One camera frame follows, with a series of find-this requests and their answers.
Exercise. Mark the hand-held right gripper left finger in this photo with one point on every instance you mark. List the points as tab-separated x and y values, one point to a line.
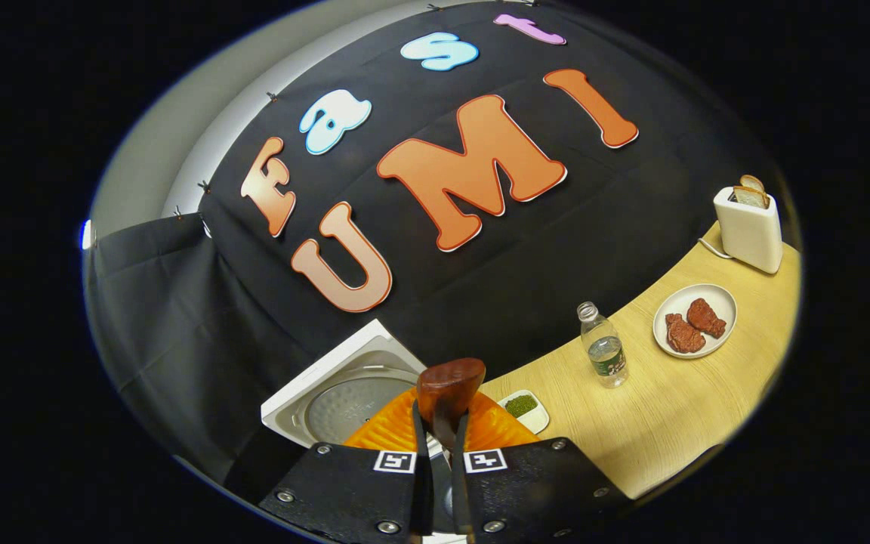
344	491

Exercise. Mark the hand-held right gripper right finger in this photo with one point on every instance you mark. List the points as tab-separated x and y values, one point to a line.
541	491

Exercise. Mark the white rice cooker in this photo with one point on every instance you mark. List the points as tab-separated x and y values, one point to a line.
344	397

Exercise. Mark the brown wooden spoon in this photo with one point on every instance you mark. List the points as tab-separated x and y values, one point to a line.
446	389

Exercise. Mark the small white condiment dish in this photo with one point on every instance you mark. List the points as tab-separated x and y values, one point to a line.
522	406

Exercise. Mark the clear plastic water bottle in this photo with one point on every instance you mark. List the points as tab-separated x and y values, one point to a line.
605	355

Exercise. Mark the red meat piece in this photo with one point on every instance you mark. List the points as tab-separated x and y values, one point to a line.
684	336
707	317

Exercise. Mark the black backdrop cloth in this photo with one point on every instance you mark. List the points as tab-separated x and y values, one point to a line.
518	249

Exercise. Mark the white round plate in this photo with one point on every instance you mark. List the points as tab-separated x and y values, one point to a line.
722	302

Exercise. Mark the white toaster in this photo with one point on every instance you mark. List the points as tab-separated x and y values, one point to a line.
748	234

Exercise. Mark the toast bread slice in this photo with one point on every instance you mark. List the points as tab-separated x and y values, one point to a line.
752	182
750	198

